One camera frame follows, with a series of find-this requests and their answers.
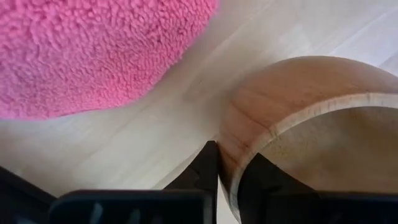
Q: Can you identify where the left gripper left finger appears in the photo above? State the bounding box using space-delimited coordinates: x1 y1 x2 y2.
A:
163 140 220 191

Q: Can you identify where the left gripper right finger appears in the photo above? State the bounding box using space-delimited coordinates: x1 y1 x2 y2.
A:
238 152 321 224

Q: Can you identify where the wooden cup with handle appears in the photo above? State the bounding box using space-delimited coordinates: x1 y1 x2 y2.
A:
217 55 398 223

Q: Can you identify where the pink fluffy cloth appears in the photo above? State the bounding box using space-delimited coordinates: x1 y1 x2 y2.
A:
0 0 220 121

